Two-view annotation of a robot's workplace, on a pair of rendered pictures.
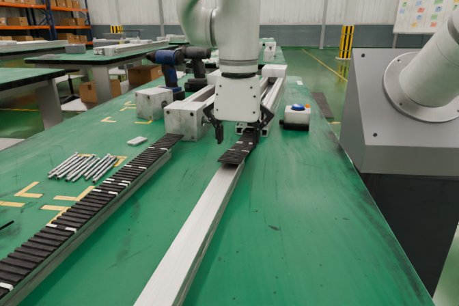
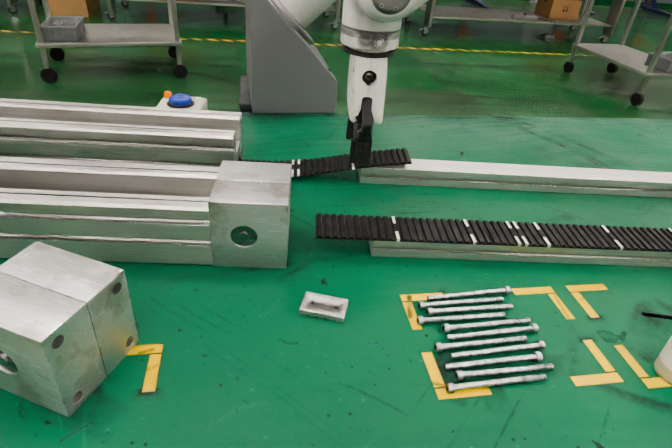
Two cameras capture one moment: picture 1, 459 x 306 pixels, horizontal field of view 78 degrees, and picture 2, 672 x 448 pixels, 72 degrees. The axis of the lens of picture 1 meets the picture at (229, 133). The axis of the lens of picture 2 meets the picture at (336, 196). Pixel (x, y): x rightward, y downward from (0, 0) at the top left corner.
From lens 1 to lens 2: 1.08 m
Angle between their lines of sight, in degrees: 94
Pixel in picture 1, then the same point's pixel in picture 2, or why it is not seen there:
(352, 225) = (428, 125)
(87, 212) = (580, 229)
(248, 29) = not seen: outside the picture
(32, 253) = (646, 235)
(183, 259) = (554, 169)
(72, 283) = not seen: hidden behind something
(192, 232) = (527, 170)
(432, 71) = not seen: outside the picture
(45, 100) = not seen: outside the picture
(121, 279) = (583, 210)
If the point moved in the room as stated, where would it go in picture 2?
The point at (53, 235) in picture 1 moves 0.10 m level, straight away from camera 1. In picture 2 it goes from (621, 237) to (608, 274)
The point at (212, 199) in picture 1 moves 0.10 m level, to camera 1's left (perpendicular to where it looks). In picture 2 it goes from (476, 166) to (511, 197)
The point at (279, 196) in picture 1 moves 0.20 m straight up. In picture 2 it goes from (412, 150) to (432, 44)
